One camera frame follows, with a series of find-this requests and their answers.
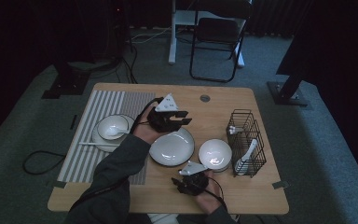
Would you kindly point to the dark pleated curtain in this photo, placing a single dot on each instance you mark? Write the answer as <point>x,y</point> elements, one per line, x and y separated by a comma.
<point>270,18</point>

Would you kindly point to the black curtain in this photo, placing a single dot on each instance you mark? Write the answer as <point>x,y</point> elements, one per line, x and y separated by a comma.
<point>338,46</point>

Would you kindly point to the black folding chair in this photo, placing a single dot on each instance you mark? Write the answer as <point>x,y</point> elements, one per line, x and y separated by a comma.
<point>217,29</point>

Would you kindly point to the black equipment tower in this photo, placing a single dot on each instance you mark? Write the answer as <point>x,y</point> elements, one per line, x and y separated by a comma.
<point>116,31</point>

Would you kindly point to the black stand base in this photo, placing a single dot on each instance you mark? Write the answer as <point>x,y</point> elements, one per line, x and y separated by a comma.
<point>68,84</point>
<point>287,93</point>

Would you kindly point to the white ceramic spoon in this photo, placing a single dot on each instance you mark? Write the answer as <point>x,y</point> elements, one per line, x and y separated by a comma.
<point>113,131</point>
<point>252,147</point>

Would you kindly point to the white bowl with dark rim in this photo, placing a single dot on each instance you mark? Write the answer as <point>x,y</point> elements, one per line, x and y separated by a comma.
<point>215,152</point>
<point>214,170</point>
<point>113,123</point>

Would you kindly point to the white ribbed object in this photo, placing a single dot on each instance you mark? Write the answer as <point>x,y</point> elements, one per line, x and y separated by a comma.
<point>161,219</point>

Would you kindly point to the small black strip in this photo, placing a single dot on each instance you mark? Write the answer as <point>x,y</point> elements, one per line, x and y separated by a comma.
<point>73,122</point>

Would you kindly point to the grey striped placemat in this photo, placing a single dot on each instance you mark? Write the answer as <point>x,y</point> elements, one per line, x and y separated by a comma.
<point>84,161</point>

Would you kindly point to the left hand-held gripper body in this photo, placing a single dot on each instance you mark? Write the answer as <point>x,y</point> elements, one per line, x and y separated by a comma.
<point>166,104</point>

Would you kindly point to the white desk frame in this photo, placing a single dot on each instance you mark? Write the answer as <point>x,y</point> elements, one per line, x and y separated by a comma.
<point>172,46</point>

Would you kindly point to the grey tape piece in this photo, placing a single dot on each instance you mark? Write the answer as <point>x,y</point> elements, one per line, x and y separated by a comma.
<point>280,185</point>
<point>56,184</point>

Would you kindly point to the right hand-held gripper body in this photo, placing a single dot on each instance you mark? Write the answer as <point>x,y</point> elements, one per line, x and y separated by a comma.
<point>195,183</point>

